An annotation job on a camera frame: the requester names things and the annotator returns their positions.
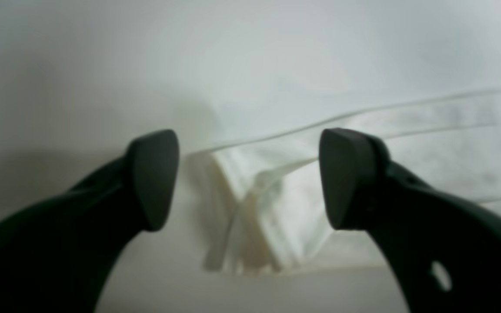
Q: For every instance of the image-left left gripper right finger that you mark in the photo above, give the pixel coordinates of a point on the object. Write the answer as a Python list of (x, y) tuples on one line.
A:
[(444, 251)]

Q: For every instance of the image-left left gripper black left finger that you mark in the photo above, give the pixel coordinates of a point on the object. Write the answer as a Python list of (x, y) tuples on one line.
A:
[(56, 255)]

